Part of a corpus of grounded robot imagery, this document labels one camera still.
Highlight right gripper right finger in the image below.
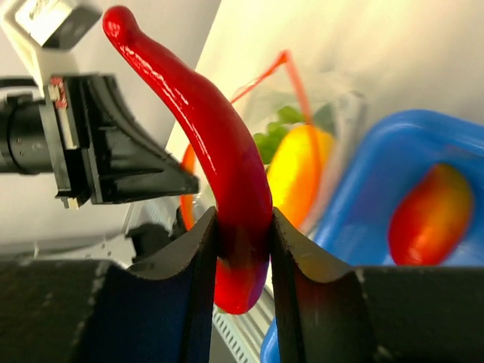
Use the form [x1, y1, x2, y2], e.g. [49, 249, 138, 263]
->
[270, 209, 377, 362]

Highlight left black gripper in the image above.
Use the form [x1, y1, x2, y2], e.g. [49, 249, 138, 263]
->
[1, 74, 199, 208]

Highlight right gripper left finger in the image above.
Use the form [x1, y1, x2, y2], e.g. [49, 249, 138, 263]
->
[70, 208, 217, 362]

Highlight red chili pepper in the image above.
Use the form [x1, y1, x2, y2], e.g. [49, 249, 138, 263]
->
[103, 6, 273, 315]

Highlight yellow mango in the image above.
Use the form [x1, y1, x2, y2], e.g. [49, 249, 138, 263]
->
[267, 124, 336, 228]

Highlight red tomato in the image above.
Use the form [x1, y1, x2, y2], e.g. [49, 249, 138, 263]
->
[388, 163, 476, 265]

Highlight clear zip bag orange zipper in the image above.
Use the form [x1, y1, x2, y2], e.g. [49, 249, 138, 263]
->
[179, 48, 370, 235]

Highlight blue plastic bin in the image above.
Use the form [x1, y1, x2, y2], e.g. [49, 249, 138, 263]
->
[260, 110, 483, 362]

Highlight white slotted cable duct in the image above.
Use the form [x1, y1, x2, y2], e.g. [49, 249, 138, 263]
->
[213, 302, 275, 362]

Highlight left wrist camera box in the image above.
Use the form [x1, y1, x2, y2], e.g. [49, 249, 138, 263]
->
[1, 0, 102, 88]

